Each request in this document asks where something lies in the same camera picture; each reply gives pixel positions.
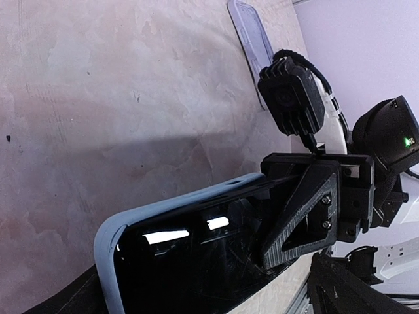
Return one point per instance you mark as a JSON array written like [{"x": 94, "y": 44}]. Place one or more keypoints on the lilac phone case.
[{"x": 253, "y": 38}]

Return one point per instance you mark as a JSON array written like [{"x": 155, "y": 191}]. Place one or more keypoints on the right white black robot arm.
[{"x": 388, "y": 133}]

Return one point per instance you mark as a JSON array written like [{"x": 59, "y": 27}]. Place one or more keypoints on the light blue phone case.
[{"x": 109, "y": 233}]

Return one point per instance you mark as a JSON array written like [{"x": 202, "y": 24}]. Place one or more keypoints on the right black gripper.
[{"x": 308, "y": 222}]

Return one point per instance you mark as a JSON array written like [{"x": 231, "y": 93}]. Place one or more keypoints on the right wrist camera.
[{"x": 302, "y": 104}]

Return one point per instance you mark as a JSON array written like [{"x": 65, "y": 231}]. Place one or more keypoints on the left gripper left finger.
[{"x": 84, "y": 295}]

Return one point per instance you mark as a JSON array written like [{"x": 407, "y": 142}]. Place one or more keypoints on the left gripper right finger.
[{"x": 334, "y": 289}]

